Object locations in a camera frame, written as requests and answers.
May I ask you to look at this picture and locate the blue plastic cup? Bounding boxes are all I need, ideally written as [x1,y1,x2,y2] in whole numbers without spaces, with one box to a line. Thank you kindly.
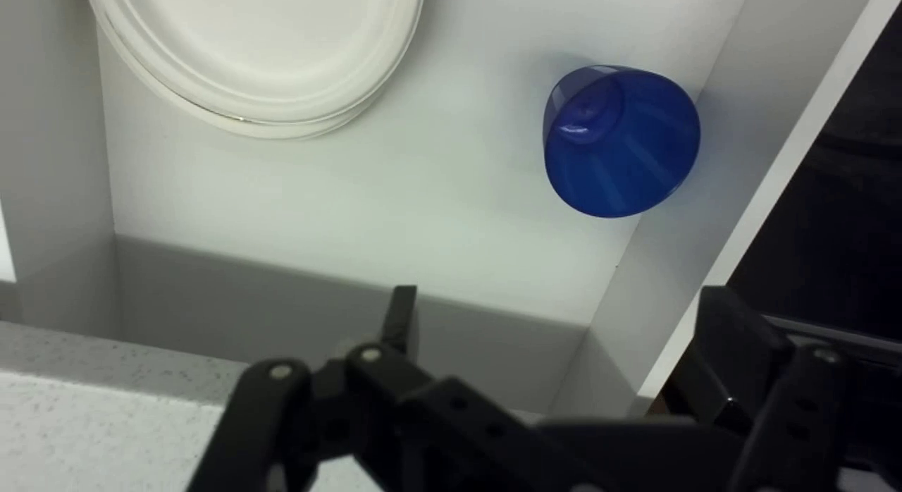
[542,64,702,219]

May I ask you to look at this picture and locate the black appliance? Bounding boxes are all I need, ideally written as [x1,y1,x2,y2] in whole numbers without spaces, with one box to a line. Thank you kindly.
[726,6,902,366]

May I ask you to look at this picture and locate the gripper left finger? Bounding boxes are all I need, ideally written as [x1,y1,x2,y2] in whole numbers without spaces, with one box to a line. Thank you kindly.
[187,286,600,492]

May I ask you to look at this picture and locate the stack of white plates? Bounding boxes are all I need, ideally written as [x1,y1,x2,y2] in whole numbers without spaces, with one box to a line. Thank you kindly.
[82,0,428,140]

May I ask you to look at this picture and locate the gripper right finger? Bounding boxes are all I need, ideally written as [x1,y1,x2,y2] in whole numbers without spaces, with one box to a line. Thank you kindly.
[662,286,859,492]

